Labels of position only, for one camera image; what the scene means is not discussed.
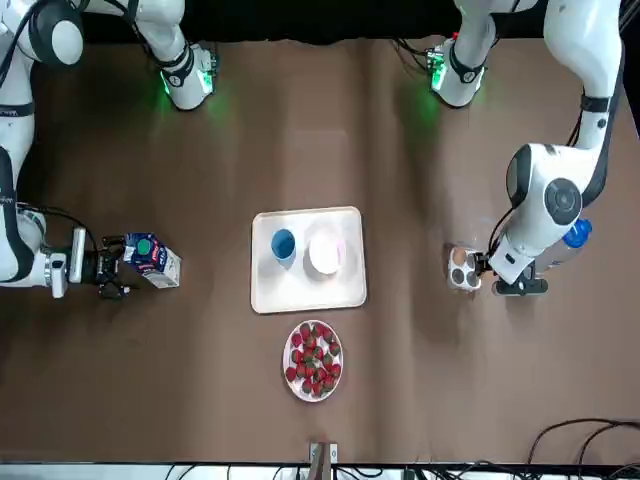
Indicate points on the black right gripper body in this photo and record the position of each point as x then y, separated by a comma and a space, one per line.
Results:
102, 266

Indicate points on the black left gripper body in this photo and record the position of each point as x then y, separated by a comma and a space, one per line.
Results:
488, 265

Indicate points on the blue white milk carton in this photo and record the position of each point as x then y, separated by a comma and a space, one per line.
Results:
155, 262

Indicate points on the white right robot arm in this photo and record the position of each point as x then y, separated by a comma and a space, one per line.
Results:
15, 150

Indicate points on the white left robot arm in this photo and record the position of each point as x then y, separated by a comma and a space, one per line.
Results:
545, 200

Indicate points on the brown egg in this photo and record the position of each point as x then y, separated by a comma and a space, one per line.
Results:
457, 257

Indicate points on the blue plastic cup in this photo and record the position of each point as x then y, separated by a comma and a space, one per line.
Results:
283, 245

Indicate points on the white rectangular tray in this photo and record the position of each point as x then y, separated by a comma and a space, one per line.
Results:
305, 295

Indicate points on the clear bottle with blue cap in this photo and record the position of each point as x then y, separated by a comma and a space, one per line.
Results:
579, 233

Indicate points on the pile of red strawberries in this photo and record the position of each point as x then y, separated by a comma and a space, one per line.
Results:
314, 360

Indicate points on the white round plate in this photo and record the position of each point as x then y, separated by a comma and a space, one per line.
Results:
300, 392

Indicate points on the aluminium camera post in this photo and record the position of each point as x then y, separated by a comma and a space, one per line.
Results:
322, 460

